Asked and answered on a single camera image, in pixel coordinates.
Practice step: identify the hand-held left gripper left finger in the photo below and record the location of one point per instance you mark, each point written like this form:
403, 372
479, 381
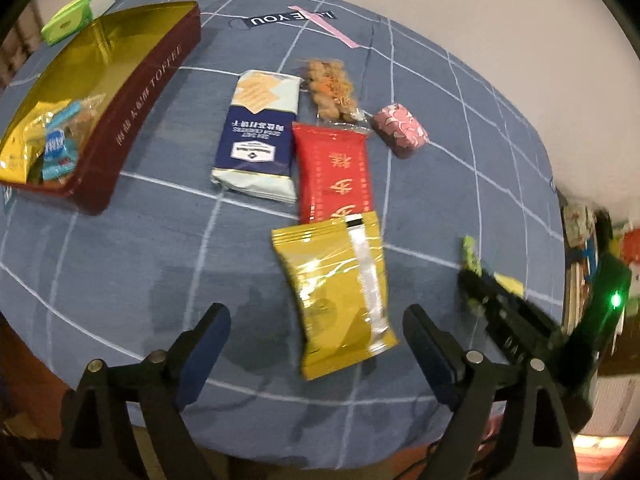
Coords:
205, 350

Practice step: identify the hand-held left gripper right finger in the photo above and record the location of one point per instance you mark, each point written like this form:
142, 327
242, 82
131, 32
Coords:
430, 355

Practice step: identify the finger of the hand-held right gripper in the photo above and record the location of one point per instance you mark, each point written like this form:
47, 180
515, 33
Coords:
500, 310

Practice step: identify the yellow packet with silver seam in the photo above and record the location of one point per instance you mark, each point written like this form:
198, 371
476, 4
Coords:
325, 300

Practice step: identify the red snack packet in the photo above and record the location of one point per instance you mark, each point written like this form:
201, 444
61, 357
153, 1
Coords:
332, 175

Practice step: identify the pink patterned snack packet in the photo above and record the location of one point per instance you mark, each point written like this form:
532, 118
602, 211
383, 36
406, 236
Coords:
400, 127

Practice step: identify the white and navy cracker packet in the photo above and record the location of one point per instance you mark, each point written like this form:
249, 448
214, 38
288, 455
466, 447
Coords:
255, 145

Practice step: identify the dark red tin box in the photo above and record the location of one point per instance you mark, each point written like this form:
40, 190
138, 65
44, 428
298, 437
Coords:
140, 110

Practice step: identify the blue candy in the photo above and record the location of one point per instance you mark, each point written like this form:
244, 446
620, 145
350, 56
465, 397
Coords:
52, 147

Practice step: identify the clear nut bag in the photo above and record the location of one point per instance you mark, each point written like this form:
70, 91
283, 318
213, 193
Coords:
85, 115
330, 90

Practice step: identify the yellow printed snack packet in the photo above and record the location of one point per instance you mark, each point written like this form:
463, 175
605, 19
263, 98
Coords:
20, 150

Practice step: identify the cluttered shelf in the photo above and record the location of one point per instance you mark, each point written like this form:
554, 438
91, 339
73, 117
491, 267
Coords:
630, 260

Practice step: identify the floral patterned box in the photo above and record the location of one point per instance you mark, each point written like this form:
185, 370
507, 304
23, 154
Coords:
580, 225

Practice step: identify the green tissue pack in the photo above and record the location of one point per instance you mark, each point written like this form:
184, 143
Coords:
70, 17

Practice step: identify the beige patterned curtain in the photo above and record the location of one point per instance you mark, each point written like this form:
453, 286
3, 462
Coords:
20, 40

